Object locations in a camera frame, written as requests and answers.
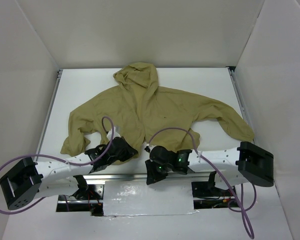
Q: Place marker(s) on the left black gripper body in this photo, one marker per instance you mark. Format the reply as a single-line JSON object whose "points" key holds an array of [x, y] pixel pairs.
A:
{"points": [[126, 150]]}

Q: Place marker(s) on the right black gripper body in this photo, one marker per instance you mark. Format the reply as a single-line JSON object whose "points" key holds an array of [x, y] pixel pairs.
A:
{"points": [[152, 171]]}

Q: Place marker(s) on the tan hooded zip jacket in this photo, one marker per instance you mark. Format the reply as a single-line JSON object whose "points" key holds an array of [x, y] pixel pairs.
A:
{"points": [[144, 111]]}

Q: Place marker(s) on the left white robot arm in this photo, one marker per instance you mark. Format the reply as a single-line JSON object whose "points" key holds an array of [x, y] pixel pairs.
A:
{"points": [[29, 180]]}

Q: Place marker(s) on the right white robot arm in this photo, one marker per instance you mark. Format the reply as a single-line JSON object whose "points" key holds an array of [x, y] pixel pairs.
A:
{"points": [[246, 163]]}

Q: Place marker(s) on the white foam front panel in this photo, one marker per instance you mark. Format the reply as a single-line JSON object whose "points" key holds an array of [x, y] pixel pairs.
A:
{"points": [[135, 198]]}

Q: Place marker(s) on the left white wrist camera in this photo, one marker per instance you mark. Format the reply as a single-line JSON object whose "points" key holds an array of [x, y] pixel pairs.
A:
{"points": [[113, 133]]}

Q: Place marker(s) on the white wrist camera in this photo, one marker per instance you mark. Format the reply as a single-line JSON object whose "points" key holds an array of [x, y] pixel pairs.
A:
{"points": [[113, 133], [148, 148]]}

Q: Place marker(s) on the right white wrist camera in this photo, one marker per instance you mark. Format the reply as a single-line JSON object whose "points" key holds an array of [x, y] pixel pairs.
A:
{"points": [[148, 148]]}

